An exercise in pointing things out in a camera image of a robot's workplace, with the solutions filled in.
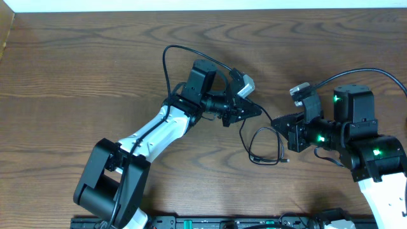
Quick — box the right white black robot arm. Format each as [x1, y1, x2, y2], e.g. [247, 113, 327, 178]
[272, 83, 406, 228]

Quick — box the black usb cable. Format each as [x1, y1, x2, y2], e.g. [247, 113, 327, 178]
[238, 98, 291, 166]

